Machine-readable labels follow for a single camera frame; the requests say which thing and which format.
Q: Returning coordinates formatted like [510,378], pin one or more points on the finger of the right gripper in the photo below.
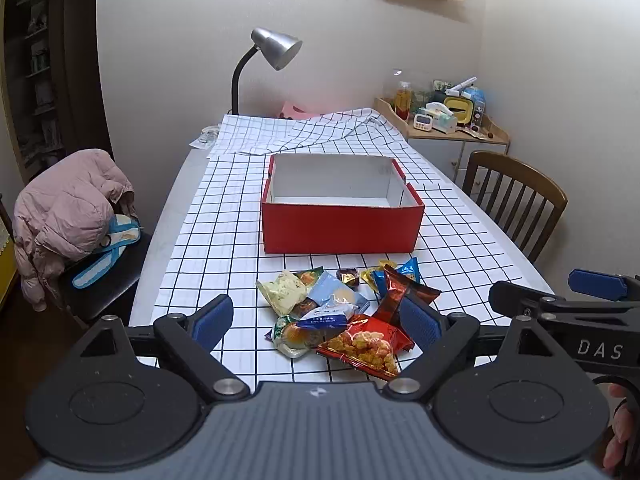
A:
[513,300]
[613,287]

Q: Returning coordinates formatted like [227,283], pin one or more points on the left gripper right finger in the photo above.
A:
[446,343]

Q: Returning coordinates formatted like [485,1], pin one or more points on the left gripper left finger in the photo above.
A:
[186,345]

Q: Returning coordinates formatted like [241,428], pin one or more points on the red rice cracker bag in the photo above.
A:
[368,344]

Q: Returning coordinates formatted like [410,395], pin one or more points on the blue cookie snack packet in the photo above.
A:
[410,269]

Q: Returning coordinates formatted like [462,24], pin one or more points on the yellow foil snack packet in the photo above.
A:
[367,274]

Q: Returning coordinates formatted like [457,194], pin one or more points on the pale yellow snack packet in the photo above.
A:
[283,293]

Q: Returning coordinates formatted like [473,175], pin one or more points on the light blue cookie packet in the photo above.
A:
[329,288]

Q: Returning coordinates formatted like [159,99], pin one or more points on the dark red foil snack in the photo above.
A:
[397,285]

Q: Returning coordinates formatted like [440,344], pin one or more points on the clear bread snack packet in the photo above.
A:
[293,341]

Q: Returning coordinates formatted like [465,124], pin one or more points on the dark brown candy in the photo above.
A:
[349,277]

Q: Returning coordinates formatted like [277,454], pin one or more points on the green cracker packet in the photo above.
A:
[309,277]

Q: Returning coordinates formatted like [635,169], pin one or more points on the person's right hand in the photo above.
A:
[623,428]

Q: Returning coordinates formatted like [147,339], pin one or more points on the checkered white tablecloth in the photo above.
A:
[209,240]

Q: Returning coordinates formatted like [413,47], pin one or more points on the wooden chair right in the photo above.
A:
[521,200]

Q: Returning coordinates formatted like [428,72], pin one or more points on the black chair left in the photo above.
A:
[112,294]

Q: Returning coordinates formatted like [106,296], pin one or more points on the blue white bag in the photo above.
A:
[122,232]

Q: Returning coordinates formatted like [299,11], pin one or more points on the wooden tray side cabinet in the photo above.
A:
[448,152]

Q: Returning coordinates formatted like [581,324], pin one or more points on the pink puffer jacket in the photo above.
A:
[62,215]

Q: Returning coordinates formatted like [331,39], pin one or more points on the red cardboard box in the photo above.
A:
[338,204]

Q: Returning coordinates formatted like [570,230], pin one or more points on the tissue box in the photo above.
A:
[443,119]

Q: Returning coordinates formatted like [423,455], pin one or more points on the white kitchen timer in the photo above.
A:
[423,122]

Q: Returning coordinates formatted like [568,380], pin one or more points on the yellow container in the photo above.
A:
[461,107]

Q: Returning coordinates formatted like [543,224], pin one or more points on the paper booklet on table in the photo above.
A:
[207,138]

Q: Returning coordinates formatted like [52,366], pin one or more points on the orange drink bottle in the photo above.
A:
[402,99]

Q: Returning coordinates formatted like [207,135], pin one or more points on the pink paper item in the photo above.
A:
[291,111]

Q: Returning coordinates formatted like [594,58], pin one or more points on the dark bookshelf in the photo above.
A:
[50,81]

